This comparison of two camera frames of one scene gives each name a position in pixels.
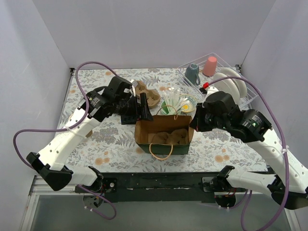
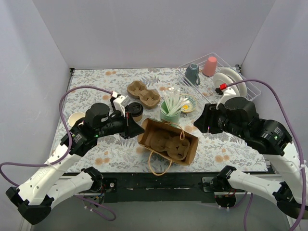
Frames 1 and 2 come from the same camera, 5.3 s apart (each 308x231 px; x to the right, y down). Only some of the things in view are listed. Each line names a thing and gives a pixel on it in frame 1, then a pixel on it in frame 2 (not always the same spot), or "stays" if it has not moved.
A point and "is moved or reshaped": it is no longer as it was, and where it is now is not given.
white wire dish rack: [209, 70] stays
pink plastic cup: [210, 66] stays
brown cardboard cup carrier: [178, 136] is moved or reshaped
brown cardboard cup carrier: [153, 96] stays
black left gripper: [137, 109] → [126, 126]
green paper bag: [165, 134] is moved or reshaped
